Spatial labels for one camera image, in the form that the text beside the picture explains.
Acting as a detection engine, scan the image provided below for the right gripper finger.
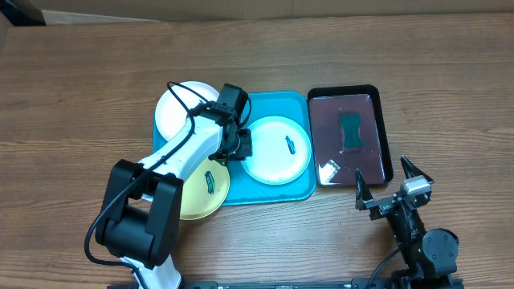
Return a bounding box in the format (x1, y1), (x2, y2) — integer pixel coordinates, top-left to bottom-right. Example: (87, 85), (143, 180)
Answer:
(401, 155), (433, 184)
(355, 169), (373, 211)

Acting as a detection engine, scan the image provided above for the light blue plate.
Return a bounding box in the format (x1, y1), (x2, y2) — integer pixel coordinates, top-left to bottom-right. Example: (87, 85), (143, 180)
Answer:
(242, 116), (312, 185)

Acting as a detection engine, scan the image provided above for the yellow plate with stain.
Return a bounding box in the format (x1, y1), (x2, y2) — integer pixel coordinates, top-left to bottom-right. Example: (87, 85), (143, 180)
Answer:
(180, 159), (230, 221)

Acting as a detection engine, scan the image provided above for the green sponge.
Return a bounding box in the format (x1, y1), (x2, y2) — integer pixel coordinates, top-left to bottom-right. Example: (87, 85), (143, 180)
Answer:
(340, 114), (364, 149)

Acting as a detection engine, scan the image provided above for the white plate with stain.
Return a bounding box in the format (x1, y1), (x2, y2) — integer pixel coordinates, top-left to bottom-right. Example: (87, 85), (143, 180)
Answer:
(155, 81), (219, 141)

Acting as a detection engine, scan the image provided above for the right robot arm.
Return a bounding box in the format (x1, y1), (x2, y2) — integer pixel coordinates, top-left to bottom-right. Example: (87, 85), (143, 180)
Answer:
(355, 156), (463, 288)

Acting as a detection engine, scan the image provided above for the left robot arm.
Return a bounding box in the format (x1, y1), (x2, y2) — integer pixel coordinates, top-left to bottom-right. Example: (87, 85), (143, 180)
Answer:
(84, 83), (252, 288)

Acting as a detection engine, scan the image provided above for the black water tray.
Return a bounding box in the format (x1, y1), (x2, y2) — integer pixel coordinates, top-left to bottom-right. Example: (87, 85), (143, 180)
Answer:
(308, 84), (394, 186)

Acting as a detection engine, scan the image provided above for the dark object top left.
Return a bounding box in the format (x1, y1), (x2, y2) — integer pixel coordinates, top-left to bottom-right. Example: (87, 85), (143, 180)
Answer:
(1, 0), (46, 26)

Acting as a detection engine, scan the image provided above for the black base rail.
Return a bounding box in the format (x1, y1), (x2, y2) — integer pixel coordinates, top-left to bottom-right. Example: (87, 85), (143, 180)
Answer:
(106, 276), (465, 289)

